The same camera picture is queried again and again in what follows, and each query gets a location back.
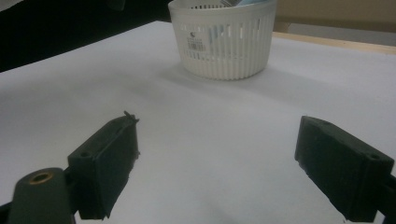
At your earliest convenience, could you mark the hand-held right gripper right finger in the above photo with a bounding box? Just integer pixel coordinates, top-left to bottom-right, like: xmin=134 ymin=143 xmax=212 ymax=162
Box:
xmin=293 ymin=115 xmax=396 ymax=222

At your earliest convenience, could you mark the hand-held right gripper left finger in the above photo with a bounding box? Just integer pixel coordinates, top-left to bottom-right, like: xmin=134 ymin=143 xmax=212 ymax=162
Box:
xmin=67 ymin=110 xmax=140 ymax=220

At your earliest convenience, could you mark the white plastic basket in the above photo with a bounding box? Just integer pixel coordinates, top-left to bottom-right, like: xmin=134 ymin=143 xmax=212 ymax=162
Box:
xmin=167 ymin=0 xmax=278 ymax=81

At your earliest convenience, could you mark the black curtain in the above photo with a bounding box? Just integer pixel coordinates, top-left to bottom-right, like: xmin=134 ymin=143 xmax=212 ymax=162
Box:
xmin=0 ymin=0 xmax=176 ymax=73

